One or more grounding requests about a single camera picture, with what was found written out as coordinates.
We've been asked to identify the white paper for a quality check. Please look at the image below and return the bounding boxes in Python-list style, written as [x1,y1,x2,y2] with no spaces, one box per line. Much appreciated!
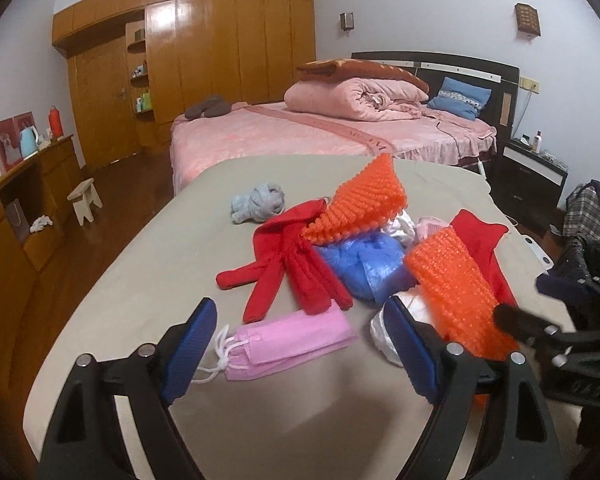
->
[370,210,448,367]

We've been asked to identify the pink face masks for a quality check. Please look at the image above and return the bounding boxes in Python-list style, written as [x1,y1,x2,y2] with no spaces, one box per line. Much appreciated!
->
[192,304,358,385]

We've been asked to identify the orange foam net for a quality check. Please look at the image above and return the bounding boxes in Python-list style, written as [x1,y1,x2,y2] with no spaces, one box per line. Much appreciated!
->
[404,226,518,361]
[301,154,407,246]

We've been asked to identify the blue plastic bag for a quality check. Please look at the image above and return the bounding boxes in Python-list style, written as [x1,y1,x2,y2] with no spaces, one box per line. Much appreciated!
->
[315,231,417,307]

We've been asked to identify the red glove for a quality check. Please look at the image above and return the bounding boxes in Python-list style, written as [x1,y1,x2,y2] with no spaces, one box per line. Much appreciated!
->
[451,209,517,306]
[215,198,353,324]

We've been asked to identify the pink small sock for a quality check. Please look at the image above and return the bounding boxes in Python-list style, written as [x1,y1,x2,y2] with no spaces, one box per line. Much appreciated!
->
[414,216,450,244]

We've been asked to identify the plaid cloth covered chair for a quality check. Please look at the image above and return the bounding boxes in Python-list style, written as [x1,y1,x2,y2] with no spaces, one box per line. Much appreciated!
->
[562,180,600,243]

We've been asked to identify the grey balled sock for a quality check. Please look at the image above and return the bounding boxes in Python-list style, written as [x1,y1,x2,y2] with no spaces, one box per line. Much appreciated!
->
[230,183,285,224]

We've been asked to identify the small white wooden stool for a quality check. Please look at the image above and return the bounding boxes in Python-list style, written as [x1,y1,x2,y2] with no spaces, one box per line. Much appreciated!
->
[67,178,102,226]

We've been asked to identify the black white nightstand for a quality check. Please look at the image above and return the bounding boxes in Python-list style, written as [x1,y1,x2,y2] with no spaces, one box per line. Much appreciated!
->
[489,140,568,235]

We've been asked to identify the wooden sideboard cabinet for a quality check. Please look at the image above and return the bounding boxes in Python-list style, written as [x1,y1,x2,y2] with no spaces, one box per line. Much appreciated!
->
[0,136,83,405]

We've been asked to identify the pink sheeted bed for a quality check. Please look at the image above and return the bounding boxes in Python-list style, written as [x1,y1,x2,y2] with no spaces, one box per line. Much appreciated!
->
[170,103,498,193]

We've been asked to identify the white lotion bottle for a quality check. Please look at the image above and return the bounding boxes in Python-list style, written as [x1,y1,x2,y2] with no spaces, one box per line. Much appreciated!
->
[532,130,542,154]

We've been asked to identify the brown slippers pair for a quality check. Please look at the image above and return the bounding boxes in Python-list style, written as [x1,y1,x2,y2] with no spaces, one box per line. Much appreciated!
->
[184,96,232,120]

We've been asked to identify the blue pillow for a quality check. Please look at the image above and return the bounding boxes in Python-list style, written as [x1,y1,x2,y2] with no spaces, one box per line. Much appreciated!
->
[427,77,492,120]

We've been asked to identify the red thermos bottle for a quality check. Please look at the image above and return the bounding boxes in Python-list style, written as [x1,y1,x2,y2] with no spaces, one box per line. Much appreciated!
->
[48,106,64,139]

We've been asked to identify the light blue kettle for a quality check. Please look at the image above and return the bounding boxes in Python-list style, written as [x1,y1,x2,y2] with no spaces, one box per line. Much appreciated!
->
[20,126,38,159]

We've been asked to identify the pink folded quilt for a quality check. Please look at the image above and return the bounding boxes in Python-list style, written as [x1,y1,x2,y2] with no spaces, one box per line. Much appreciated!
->
[284,78,429,122]

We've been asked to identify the red picture frames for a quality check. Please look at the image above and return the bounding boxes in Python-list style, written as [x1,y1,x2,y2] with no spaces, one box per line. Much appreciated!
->
[0,112,36,172]

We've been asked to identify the black bed headboard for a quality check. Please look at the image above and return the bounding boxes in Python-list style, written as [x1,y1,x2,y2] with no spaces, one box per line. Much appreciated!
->
[351,50,522,146]

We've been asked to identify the wooden wardrobe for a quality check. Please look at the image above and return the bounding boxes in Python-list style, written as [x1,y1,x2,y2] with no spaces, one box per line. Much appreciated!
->
[52,0,315,170]

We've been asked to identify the brown folded blanket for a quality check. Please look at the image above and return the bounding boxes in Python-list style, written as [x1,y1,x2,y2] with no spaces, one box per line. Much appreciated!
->
[297,58,429,93]

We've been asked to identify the wall power outlet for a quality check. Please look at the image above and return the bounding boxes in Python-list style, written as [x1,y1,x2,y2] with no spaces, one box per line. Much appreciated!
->
[518,76,540,94]

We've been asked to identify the small wall switch box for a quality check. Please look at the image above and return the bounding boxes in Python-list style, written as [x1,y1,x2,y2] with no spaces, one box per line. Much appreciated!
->
[339,12,355,32]

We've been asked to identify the brown wall lamp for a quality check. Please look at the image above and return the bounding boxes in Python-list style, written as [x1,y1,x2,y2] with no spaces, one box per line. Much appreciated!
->
[515,2,541,37]

